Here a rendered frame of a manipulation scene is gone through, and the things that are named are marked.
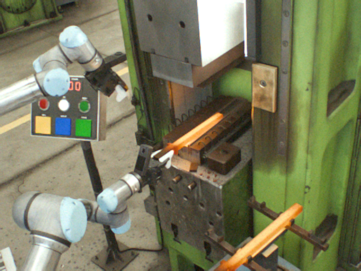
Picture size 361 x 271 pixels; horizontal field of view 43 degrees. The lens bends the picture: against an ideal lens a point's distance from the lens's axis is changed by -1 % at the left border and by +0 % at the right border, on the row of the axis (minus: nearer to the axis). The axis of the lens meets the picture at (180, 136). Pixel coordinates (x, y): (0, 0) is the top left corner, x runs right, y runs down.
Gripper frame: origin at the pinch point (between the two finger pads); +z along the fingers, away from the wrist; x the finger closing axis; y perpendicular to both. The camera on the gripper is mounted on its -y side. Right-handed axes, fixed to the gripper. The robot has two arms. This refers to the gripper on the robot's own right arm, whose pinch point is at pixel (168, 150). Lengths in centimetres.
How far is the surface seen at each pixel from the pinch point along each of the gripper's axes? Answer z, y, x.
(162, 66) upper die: 8.2, -30.7, -6.4
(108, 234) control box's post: 1, 79, -57
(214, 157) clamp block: 9.5, 3.7, 14.4
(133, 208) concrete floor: 39, 100, -79
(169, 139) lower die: 9.4, 3.5, -8.5
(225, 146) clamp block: 17.9, 3.6, 13.8
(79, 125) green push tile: -7.7, -0.2, -45.6
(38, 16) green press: 223, 82, -440
